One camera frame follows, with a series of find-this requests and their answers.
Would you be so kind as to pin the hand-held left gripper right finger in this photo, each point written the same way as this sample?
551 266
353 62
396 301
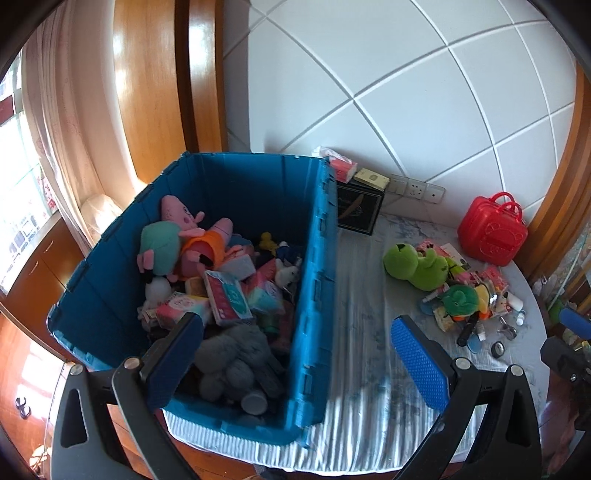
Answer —
418 360

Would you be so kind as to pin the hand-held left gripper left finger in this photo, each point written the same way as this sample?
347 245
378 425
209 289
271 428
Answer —
173 364

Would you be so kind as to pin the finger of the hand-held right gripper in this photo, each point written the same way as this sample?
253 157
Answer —
576 321
565 360

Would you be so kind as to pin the grey furry plush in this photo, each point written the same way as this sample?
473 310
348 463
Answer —
235 355

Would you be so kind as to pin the white teal red box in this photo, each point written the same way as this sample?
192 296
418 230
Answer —
228 295

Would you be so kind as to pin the blue storage container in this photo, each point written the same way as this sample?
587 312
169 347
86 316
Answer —
314 300

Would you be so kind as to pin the pink pig plush teal shirt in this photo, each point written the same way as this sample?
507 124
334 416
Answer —
159 244

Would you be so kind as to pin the white rabbit plush blue dress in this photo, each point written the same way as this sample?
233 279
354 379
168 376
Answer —
287 272

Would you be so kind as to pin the small white bottle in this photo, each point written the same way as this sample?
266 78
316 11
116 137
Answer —
521 318

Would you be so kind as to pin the blue round pad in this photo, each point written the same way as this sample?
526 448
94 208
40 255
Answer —
474 345

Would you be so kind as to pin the white blue tube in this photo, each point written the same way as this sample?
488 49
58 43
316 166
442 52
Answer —
431 297

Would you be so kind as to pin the white cylindrical bottle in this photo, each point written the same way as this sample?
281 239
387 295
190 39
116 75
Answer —
515 302

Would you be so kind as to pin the silver metal clip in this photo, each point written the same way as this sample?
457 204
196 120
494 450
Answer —
508 331

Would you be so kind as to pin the striped blue white tablecloth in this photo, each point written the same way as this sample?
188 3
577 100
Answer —
364 323

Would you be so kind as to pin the black tape roll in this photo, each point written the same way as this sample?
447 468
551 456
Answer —
498 350

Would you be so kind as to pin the yellow duck plush green hood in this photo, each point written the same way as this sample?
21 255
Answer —
461 300

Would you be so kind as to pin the white black plush toy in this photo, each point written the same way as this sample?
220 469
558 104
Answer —
158 290

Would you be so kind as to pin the green frog plush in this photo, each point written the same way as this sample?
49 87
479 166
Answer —
411 265

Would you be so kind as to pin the pink white packet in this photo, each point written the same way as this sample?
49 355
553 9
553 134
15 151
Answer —
441 251

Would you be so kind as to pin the plain white carton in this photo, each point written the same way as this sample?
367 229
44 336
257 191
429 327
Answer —
238 266

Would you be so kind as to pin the pink teal tissue pack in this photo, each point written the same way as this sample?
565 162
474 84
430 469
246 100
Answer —
265 290

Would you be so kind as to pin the red plastic case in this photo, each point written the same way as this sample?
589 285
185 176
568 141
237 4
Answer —
491 230

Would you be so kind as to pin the pink pig plush orange dress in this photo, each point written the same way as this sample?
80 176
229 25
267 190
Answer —
207 244

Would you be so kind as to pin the small yellow plush toy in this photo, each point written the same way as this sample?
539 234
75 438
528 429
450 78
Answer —
268 241

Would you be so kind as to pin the black gold printed box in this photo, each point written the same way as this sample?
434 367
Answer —
360 207

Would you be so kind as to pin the white plastic bag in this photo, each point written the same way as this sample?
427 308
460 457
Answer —
101 217

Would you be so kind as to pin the wooden cabinet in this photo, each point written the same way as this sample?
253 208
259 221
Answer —
32 277

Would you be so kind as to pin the pale yellow box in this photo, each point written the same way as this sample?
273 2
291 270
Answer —
371 179

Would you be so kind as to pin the red white tissue pack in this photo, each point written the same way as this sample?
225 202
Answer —
339 164

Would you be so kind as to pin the window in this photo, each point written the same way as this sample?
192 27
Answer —
23 184

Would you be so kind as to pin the white curtain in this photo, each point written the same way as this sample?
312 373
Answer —
69 138

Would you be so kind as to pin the wooden door frame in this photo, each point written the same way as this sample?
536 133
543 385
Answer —
558 184

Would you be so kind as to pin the wooden wall panel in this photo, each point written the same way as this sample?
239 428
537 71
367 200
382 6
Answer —
152 92

